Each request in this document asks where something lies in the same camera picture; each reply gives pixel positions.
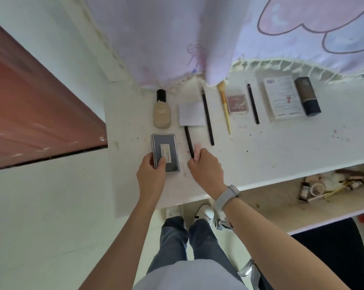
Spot black eyeliner pencils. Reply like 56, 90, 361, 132
184, 126, 195, 160

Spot white powder puff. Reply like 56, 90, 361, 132
320, 172, 347, 191

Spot black office chair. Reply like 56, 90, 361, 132
237, 217, 364, 290

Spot person's left forearm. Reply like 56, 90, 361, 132
79, 199, 157, 290

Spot wooden drawer lilac front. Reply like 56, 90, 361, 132
239, 161, 364, 236

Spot person's right hand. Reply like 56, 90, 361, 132
187, 147, 228, 200

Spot black eyeliner pencil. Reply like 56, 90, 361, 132
201, 87, 215, 147

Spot paper instruction sheet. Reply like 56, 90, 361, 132
262, 76, 306, 122

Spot white sneaker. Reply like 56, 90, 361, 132
165, 205, 184, 222
195, 204, 215, 228

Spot small red blush palette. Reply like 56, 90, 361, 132
226, 94, 250, 115

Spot beige foundation bottle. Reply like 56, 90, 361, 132
153, 89, 172, 130

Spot small black white bottle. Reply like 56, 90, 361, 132
299, 180, 310, 203

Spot person's right forearm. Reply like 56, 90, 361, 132
223, 197, 352, 290

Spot brown wooden door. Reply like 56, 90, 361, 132
0, 14, 109, 172

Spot person's blue jeans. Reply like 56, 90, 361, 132
147, 215, 243, 283

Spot dark grey palette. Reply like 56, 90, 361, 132
150, 133, 181, 174

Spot white smartwatch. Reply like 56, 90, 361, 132
213, 184, 240, 212

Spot dark foundation box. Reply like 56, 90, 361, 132
294, 76, 322, 118

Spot lilac cartoon cloth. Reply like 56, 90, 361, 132
82, 0, 364, 89

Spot black pen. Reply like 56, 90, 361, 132
247, 83, 260, 125

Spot person's left hand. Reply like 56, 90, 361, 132
136, 152, 167, 206

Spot silver square palette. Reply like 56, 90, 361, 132
178, 101, 206, 127

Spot yellow handled makeup brush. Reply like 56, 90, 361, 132
217, 80, 232, 136

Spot white table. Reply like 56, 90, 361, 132
105, 62, 364, 218

